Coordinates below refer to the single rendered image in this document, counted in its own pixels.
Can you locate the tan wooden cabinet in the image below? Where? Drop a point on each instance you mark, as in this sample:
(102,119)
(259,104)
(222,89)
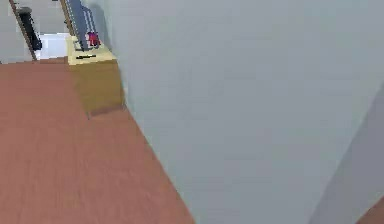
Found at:
(98,86)

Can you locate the black flat bar object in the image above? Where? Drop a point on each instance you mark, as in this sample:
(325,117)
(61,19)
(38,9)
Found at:
(86,57)

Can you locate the red purple small object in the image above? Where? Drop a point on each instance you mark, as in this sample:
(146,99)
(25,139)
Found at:
(93,39)

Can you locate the grey door with brown edge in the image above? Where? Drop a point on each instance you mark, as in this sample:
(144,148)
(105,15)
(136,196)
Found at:
(13,33)

